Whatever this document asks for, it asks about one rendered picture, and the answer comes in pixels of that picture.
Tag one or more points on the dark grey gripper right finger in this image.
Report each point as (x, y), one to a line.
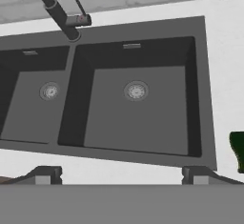
(197, 174)

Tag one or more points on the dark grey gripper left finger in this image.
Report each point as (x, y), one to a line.
(47, 173)

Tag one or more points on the dark grey sink tap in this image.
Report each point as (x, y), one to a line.
(60, 11)

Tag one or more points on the dark grey double sink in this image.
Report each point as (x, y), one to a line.
(136, 107)

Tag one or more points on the dark green sponge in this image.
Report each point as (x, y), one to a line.
(237, 151)

